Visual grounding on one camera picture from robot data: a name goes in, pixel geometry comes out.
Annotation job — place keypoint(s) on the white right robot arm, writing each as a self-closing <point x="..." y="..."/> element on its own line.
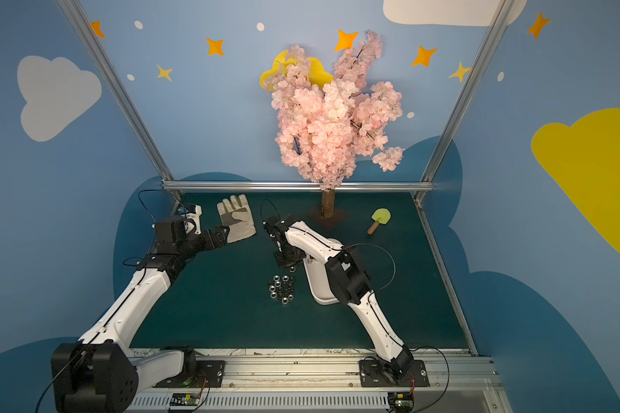
<point x="336" y="275"/>

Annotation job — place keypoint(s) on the left green circuit board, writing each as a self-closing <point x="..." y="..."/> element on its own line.
<point x="185" y="400"/>

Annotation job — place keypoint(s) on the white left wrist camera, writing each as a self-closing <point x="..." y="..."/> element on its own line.
<point x="193" y="215"/>

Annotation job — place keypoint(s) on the green circuit board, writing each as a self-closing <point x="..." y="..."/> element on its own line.
<point x="400" y="402"/>
<point x="185" y="400"/>

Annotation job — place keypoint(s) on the aluminium back frame rail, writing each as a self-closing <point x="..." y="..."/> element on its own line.
<point x="241" y="187"/>

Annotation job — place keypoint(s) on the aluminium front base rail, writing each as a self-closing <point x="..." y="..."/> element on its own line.
<point x="324" y="380"/>

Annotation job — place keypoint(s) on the aluminium right frame post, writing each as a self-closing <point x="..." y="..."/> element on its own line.
<point x="502" y="18"/>

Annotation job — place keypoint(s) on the aluminium left frame post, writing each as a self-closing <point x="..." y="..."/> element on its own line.
<point x="81" y="24"/>

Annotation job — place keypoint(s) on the aluminium frame post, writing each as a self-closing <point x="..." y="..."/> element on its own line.
<point x="502" y="18"/>
<point x="81" y="24"/>

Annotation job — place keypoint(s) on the right green circuit board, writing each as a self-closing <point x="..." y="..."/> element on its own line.
<point x="400" y="402"/>

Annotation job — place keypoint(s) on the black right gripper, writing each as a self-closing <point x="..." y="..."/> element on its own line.
<point x="276" y="233"/>

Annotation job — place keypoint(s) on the pile of steel nuts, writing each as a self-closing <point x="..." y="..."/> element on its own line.
<point x="282" y="288"/>

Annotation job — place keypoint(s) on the pink blossom artificial tree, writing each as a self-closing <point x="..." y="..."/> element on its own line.
<point x="328" y="120"/>

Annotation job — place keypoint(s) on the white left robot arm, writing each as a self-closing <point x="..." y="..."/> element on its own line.
<point x="95" y="374"/>

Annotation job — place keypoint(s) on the white storage box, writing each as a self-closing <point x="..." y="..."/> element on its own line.
<point x="319" y="281"/>

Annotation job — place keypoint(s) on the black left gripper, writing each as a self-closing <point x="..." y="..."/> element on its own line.
<point x="215" y="237"/>

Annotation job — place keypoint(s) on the green toy paddle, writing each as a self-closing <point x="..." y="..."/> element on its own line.
<point x="381" y="216"/>

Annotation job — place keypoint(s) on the white canvas work glove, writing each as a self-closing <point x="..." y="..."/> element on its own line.
<point x="235" y="213"/>

